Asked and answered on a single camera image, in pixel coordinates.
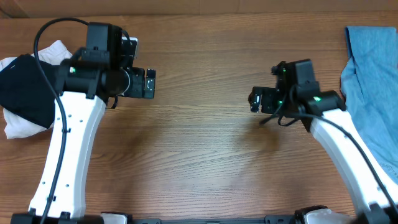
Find black t-shirt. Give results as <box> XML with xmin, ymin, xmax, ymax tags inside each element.
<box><xmin>1</xmin><ymin>54</ymin><xmax>55</xmax><ymax>129</ymax></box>

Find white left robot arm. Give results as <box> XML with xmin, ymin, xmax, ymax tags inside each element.
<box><xmin>11</xmin><ymin>22</ymin><xmax>156</xmax><ymax>224</ymax></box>

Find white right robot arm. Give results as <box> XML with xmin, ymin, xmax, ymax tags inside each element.
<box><xmin>248</xmin><ymin>59</ymin><xmax>397</xmax><ymax>223</ymax></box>

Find light blue denim jeans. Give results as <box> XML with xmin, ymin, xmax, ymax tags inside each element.
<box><xmin>341</xmin><ymin>26</ymin><xmax>397</xmax><ymax>182</ymax></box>

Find folded white shorts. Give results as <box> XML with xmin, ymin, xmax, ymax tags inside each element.
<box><xmin>3</xmin><ymin>40</ymin><xmax>72</xmax><ymax>139</ymax></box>

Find black base frame rail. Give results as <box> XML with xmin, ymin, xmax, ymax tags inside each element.
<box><xmin>99</xmin><ymin>205</ymin><xmax>352</xmax><ymax>224</ymax></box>

